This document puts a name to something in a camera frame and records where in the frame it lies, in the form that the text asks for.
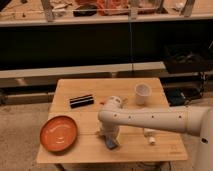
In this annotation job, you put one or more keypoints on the black rectangular block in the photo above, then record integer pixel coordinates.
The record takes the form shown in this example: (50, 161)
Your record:
(81, 101)

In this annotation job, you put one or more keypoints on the grey metal shelf beam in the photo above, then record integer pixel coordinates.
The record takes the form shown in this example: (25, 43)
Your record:
(19, 77)

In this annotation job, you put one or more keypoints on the white plastic cup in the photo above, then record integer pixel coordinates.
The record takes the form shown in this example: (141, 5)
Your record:
(142, 93)

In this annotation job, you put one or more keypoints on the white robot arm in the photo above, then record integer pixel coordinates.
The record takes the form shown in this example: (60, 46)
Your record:
(193, 120)

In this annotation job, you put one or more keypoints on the orange object on shelf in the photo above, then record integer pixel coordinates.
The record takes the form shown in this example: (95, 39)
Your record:
(112, 7)

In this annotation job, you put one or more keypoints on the black object on shelf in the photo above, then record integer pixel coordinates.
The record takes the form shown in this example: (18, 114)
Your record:
(85, 10)

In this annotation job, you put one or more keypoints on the white plastic bottle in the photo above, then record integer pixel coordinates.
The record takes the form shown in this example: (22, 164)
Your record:
(150, 135)

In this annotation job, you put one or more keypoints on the wooden table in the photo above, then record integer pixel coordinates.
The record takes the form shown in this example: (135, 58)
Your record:
(89, 148)

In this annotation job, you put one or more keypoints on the orange ceramic bowl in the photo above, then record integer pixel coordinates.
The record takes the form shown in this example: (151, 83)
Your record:
(59, 133)

